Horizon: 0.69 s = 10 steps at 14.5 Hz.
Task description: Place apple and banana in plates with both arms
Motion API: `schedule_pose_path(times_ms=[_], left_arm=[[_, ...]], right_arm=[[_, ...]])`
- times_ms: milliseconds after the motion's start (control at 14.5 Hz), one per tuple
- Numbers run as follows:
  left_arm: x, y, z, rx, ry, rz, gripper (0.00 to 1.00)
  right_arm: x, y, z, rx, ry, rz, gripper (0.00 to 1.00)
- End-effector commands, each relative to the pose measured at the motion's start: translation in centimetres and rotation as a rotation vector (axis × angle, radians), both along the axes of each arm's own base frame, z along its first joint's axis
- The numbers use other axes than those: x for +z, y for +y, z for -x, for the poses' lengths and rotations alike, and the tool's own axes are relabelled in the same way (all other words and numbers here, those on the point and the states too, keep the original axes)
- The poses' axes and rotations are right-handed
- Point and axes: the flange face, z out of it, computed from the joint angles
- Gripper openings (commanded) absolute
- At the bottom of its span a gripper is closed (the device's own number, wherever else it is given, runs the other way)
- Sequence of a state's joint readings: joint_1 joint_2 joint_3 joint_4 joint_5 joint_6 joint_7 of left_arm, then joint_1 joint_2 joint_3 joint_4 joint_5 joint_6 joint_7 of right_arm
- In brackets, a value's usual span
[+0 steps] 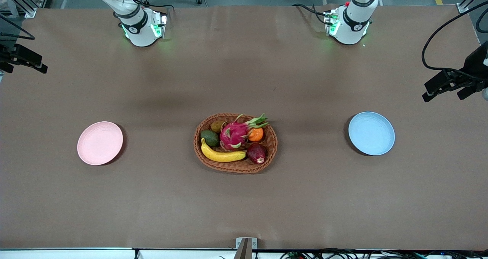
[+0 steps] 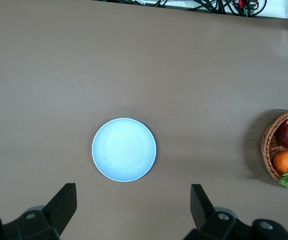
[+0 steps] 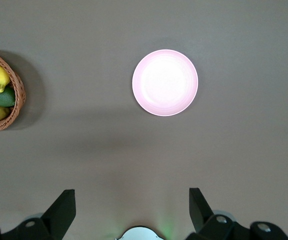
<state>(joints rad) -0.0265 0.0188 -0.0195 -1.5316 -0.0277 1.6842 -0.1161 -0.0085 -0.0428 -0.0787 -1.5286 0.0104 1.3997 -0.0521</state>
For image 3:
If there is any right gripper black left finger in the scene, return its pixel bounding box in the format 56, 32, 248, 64
0, 189, 77, 240

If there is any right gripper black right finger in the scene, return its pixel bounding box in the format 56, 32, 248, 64
186, 187, 288, 240

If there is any green avocado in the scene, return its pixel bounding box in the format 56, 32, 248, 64
0, 83, 17, 108

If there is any brown wicker basket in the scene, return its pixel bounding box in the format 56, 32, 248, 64
0, 48, 27, 133

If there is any pink round plate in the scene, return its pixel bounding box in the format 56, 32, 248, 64
131, 49, 199, 117

